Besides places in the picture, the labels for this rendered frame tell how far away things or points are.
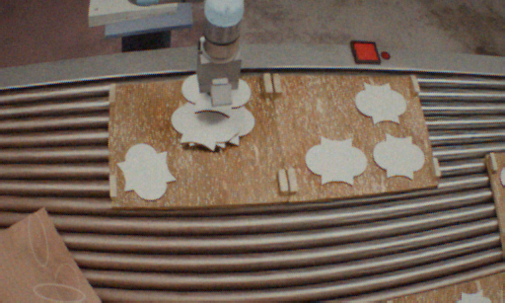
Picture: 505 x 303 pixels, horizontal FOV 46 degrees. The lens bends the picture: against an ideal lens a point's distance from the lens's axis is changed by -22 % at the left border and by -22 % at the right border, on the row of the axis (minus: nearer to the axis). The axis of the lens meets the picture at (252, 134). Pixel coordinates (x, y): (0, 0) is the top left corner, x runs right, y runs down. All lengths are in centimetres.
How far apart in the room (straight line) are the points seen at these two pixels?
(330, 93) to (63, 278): 88
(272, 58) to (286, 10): 143
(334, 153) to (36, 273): 82
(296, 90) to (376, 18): 164
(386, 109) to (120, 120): 67
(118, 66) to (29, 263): 70
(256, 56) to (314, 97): 19
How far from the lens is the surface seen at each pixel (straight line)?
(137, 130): 174
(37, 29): 335
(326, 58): 194
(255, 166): 169
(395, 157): 176
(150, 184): 165
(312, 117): 178
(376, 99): 185
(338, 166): 171
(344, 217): 168
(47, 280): 146
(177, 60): 189
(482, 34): 368
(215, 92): 155
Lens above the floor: 237
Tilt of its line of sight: 56 degrees down
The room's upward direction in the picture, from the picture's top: 9 degrees clockwise
